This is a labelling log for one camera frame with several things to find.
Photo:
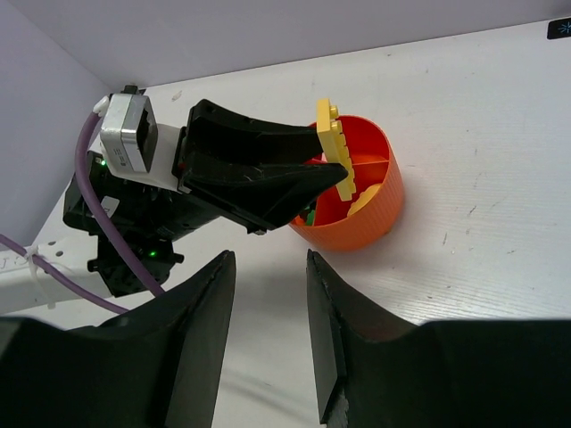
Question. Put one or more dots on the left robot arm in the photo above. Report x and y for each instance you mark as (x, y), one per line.
(48, 273)

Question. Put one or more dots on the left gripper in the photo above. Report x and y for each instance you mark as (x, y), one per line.
(148, 218)

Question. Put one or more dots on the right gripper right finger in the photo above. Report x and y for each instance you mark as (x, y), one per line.
(374, 369)

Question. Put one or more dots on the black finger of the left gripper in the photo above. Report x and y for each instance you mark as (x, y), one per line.
(234, 138)

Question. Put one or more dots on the green lego brick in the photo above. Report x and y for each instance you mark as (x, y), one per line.
(306, 218)

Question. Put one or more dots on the small yellow lego brick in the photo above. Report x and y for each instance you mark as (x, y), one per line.
(334, 145)

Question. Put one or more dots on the right corner label sticker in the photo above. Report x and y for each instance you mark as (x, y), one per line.
(560, 28)

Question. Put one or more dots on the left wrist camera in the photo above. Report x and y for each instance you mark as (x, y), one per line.
(134, 145)

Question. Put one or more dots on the large yellow lego brick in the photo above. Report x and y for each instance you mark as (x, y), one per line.
(364, 199)

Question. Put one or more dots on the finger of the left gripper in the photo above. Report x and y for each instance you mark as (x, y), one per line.
(259, 197)

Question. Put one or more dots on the orange round divided container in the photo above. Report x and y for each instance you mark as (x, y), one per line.
(373, 162)

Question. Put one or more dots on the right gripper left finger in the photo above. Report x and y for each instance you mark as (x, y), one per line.
(157, 365)

